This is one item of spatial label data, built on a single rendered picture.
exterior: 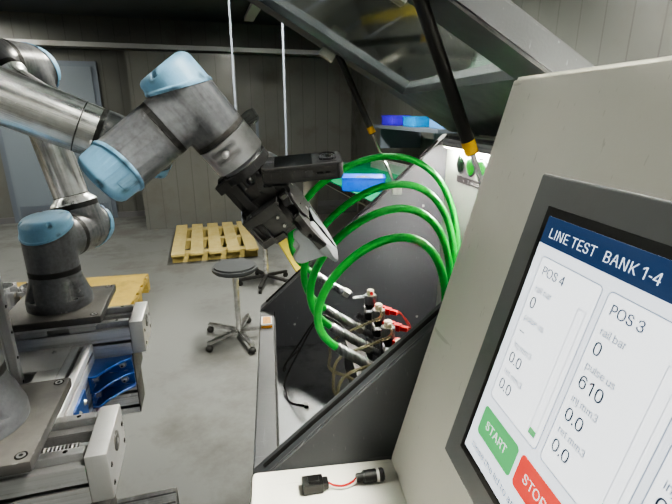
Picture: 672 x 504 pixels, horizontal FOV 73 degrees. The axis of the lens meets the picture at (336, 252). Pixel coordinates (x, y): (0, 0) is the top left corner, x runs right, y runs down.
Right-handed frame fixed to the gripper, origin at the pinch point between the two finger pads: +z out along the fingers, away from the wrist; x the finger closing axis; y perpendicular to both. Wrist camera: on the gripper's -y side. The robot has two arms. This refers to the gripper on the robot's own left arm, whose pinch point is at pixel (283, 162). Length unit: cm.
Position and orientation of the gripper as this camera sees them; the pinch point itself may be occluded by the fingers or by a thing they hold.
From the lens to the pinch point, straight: 120.2
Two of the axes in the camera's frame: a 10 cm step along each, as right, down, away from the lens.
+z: 9.0, 4.2, 1.4
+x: 1.1, 0.9, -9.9
